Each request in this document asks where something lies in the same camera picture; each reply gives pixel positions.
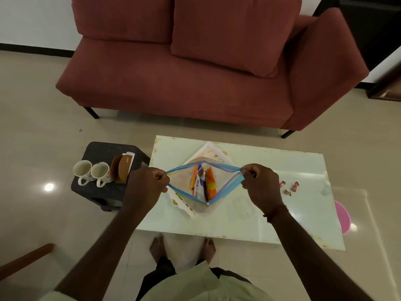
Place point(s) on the person's right hand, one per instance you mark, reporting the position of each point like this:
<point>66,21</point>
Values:
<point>264,188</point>

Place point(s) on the person's right fingers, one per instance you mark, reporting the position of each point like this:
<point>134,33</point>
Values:
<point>249,175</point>

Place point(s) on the person's left forearm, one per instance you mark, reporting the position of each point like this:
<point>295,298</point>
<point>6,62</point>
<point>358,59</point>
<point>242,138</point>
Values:
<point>103,257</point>

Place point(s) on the brown wooden armrest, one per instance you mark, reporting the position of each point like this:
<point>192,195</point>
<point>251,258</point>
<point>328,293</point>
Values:
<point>25,261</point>

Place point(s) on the clear blue-edged zip bag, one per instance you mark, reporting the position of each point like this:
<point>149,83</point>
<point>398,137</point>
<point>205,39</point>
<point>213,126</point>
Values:
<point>219,188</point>

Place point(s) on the person's left foot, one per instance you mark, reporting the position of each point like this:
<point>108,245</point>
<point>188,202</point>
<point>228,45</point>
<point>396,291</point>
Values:
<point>157,249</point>

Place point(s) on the person's foot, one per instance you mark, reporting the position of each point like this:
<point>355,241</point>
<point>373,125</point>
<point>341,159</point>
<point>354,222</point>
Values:
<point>208,249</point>
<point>157,249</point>

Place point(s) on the person's left fingers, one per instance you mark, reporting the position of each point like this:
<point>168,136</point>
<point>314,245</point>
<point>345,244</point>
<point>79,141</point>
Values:
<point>161,181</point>

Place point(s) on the yellow wrapped candy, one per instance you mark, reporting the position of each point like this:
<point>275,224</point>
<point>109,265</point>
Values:
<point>287,193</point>

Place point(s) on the red fabric sofa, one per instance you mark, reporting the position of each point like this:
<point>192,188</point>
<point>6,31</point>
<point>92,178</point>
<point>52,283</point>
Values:
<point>175,87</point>

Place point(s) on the white snack packet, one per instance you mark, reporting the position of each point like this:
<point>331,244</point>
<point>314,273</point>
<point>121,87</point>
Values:
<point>199,188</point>

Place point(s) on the red sofa back cushion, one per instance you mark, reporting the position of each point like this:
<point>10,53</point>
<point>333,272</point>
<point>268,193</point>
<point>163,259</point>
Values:
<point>231,31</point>
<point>122,18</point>

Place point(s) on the person's right forearm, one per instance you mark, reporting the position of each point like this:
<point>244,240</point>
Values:
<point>310,260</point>

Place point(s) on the small orange snack packet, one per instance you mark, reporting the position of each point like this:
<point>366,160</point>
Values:
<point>194,177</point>

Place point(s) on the person's right foot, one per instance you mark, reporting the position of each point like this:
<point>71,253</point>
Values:
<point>208,249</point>

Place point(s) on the red wrist thread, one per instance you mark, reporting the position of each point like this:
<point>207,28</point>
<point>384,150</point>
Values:
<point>275,212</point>

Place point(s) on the dark trousers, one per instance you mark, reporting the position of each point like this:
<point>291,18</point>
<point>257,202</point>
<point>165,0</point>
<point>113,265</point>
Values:
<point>159,272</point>

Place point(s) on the dark cabinet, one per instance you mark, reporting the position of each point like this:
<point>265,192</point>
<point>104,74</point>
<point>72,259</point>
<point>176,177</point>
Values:
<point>369,25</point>

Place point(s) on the pink plastic container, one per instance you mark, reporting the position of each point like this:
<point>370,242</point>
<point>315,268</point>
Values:
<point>342,216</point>

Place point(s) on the person's left hand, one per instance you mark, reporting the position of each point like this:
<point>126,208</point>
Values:
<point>144,188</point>

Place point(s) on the pale green shirt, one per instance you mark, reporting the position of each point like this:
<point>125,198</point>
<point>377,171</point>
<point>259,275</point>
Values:
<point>200,285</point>

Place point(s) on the brown paper holder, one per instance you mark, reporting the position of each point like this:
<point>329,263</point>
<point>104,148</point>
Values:
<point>120,169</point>

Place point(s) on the white floral ceramic mug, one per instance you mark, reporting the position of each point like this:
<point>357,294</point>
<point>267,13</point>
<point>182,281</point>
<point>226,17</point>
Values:
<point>100,172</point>

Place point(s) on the dark plastic stool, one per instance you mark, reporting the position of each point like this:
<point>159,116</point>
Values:
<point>103,153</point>

